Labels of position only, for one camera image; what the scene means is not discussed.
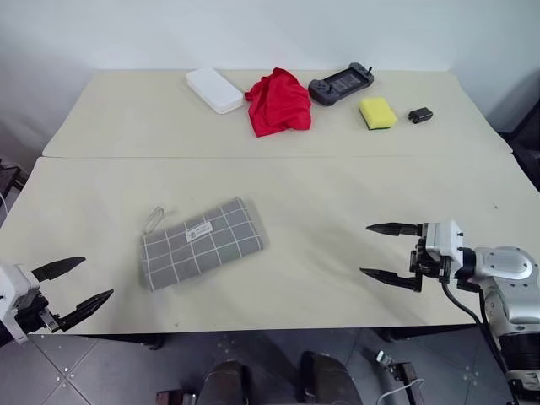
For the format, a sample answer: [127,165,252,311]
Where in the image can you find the dark rounded shape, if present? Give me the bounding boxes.
[298,350,352,405]
[197,358,251,405]

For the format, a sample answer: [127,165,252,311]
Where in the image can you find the yellow green sponge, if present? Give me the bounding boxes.
[358,96,399,132]

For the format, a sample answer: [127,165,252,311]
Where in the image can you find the grey checked pouch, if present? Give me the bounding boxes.
[139,195,271,293]

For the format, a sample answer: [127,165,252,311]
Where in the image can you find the black tool with white cable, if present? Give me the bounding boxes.
[374,349,428,405]

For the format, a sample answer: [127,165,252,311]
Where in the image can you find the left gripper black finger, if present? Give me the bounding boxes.
[58,288,116,332]
[30,256,87,284]

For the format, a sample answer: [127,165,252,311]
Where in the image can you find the black table leg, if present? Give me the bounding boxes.
[141,332,166,352]

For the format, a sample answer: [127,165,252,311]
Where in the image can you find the small black power adapter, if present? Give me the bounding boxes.
[406,107,435,125]

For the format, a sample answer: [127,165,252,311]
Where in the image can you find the crumpled red cloth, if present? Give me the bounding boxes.
[244,67,314,138]

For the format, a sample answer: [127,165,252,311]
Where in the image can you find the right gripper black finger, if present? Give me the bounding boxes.
[359,267,424,294]
[365,221,424,238]

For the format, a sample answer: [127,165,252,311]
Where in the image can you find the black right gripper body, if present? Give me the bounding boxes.
[407,235,449,281]

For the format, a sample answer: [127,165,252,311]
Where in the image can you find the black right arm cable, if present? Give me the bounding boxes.
[440,278,522,405]

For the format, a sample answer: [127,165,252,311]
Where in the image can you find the grey handheld game controller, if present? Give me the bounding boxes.
[307,62,377,107]

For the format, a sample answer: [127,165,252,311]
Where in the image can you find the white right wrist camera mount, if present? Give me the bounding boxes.
[421,219,466,278]

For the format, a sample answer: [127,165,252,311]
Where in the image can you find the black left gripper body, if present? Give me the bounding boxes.
[15,294,68,335]

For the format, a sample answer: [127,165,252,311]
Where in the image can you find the white rectangular plastic box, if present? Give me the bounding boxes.
[185,67,245,116]

